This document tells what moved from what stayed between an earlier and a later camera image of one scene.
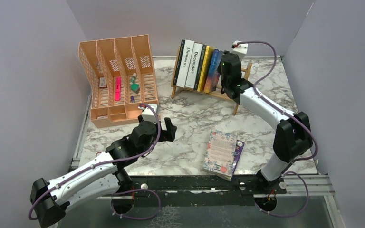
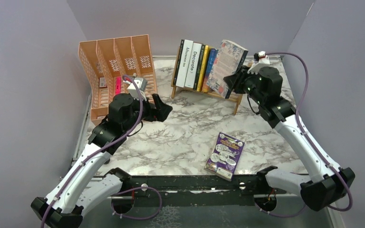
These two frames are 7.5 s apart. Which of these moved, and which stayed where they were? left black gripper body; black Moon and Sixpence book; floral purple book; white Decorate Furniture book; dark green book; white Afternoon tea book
Moved: floral purple book; left black gripper body
Stayed: white Afternoon tea book; white Decorate Furniture book; dark green book; black Moon and Sixpence book
